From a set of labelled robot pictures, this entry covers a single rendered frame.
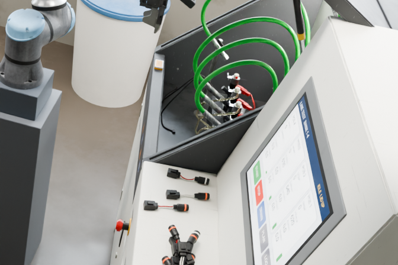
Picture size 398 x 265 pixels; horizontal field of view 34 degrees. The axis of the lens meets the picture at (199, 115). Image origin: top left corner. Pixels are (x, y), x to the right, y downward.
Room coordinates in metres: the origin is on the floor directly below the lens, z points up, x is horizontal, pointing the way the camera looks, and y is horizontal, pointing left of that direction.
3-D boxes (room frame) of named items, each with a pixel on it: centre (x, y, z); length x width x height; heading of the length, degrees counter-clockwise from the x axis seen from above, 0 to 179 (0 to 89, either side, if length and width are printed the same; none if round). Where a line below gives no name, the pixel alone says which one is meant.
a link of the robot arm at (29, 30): (1.80, 0.62, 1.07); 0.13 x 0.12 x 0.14; 161
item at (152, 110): (1.81, 0.15, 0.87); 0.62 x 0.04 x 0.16; 9
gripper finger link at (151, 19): (1.79, 0.22, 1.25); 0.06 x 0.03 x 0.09; 99
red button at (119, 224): (1.36, 0.12, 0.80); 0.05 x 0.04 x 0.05; 9
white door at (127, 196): (1.81, 0.17, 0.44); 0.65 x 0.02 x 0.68; 9
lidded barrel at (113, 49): (3.18, 0.57, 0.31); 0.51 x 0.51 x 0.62
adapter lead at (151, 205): (1.29, 0.02, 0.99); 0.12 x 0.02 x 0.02; 108
